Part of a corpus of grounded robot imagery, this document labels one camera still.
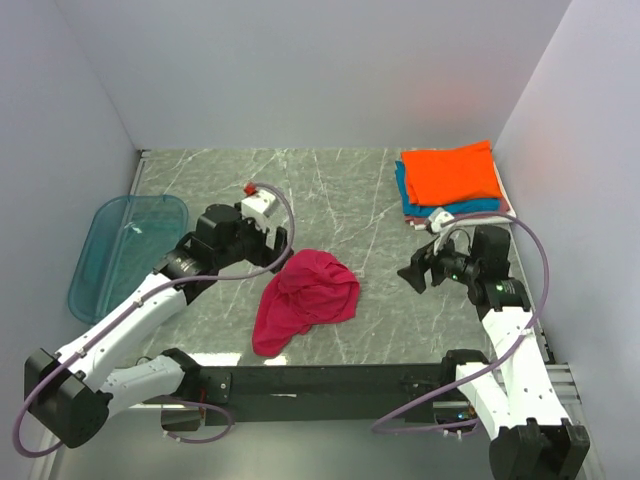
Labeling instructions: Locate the teal transparent plastic bin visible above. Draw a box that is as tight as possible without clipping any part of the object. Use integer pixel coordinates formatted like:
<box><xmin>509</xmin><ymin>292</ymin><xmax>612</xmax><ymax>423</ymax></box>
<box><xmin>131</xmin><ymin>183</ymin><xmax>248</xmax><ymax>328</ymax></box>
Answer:
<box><xmin>67</xmin><ymin>195</ymin><xmax>189</xmax><ymax>325</ymax></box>

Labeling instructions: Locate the folded mauve t-shirt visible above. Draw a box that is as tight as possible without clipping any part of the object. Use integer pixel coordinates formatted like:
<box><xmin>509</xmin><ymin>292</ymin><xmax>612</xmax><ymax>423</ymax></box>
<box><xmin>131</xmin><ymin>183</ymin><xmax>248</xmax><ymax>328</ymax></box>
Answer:
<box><xmin>402</xmin><ymin>198</ymin><xmax>511</xmax><ymax>226</ymax></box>

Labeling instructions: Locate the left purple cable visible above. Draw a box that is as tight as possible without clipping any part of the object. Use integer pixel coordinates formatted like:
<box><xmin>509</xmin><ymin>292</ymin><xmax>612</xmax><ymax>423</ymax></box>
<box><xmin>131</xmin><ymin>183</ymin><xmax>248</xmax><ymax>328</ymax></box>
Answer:
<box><xmin>11</xmin><ymin>182</ymin><xmax>296</xmax><ymax>459</ymax></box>

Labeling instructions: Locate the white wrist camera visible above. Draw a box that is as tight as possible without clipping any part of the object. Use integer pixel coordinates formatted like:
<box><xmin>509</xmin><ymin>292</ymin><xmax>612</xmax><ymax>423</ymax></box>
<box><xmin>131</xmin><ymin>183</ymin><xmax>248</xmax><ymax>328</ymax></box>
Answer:
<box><xmin>427</xmin><ymin>207</ymin><xmax>454</xmax><ymax>235</ymax></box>
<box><xmin>240</xmin><ymin>183</ymin><xmax>279</xmax><ymax>220</ymax></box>

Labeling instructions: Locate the folded white t-shirt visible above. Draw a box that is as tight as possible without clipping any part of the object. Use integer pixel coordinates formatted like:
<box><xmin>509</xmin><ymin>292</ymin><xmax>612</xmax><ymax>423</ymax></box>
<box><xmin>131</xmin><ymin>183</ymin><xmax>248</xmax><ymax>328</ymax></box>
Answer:
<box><xmin>405</xmin><ymin>166</ymin><xmax>516</xmax><ymax>231</ymax></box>

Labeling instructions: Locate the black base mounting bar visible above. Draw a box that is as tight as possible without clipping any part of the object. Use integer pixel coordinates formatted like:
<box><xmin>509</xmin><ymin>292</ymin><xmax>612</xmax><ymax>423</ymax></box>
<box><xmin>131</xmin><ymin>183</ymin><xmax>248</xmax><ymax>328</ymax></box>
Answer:
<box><xmin>167</xmin><ymin>349</ymin><xmax>489</xmax><ymax>422</ymax></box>

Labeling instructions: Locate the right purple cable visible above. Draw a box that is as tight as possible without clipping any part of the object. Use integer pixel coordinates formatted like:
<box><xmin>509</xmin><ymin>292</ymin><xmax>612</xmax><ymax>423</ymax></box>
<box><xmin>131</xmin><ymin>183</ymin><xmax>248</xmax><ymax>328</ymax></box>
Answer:
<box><xmin>370</xmin><ymin>211</ymin><xmax>552</xmax><ymax>435</ymax></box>

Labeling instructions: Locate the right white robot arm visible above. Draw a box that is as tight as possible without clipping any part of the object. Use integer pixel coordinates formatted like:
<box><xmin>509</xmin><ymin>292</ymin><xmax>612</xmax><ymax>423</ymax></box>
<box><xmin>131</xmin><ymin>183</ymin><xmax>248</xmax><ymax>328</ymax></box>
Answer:
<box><xmin>398</xmin><ymin>225</ymin><xmax>590</xmax><ymax>479</ymax></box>

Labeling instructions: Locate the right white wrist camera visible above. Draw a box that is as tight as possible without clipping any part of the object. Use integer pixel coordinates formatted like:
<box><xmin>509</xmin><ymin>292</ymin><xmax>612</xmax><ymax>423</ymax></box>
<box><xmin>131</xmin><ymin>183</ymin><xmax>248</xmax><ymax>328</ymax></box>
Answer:
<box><xmin>427</xmin><ymin>207</ymin><xmax>454</xmax><ymax>235</ymax></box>

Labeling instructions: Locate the folded blue t-shirt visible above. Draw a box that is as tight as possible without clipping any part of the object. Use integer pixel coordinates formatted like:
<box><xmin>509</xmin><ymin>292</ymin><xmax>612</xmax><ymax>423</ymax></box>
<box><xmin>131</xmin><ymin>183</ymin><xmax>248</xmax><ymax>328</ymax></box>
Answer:
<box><xmin>395</xmin><ymin>160</ymin><xmax>502</xmax><ymax>218</ymax></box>

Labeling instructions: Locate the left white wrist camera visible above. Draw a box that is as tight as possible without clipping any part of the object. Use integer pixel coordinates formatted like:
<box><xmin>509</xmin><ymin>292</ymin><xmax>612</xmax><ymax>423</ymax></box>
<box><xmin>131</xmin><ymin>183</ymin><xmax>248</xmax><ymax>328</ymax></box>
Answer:
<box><xmin>240</xmin><ymin>183</ymin><xmax>279</xmax><ymax>220</ymax></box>

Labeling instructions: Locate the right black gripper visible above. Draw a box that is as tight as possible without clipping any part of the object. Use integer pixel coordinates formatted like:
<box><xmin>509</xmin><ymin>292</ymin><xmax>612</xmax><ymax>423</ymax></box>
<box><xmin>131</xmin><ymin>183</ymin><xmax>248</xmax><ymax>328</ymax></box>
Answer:
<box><xmin>396</xmin><ymin>230</ymin><xmax>481</xmax><ymax>294</ymax></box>

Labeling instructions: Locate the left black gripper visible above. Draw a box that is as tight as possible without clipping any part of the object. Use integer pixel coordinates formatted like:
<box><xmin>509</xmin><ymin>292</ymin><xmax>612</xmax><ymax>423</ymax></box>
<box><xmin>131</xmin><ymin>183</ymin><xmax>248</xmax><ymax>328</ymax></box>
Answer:
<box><xmin>216</xmin><ymin>202</ymin><xmax>294</xmax><ymax>273</ymax></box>

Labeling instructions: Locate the pink t-shirt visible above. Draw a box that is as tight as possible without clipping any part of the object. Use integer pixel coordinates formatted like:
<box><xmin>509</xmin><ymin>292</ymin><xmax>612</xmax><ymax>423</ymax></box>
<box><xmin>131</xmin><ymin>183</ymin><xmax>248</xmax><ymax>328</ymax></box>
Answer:
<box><xmin>252</xmin><ymin>249</ymin><xmax>361</xmax><ymax>357</ymax></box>

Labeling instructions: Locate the purple cable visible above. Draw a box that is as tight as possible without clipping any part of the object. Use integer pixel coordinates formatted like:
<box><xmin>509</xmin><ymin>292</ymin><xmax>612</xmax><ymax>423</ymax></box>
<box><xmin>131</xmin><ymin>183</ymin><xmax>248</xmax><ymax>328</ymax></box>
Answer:
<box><xmin>370</xmin><ymin>211</ymin><xmax>552</xmax><ymax>435</ymax></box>
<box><xmin>11</xmin><ymin>182</ymin><xmax>296</xmax><ymax>459</ymax></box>

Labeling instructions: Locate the folded orange t-shirt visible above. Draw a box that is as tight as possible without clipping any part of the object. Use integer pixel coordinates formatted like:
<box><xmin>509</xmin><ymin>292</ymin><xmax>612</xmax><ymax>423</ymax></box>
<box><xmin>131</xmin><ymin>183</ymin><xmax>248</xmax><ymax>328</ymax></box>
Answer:
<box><xmin>401</xmin><ymin>140</ymin><xmax>502</xmax><ymax>207</ymax></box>

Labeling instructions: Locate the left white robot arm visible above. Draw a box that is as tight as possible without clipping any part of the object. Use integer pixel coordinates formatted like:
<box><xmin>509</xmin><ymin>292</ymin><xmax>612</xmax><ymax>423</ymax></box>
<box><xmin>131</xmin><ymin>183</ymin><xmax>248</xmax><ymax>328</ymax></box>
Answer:
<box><xmin>20</xmin><ymin>190</ymin><xmax>295</xmax><ymax>448</ymax></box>

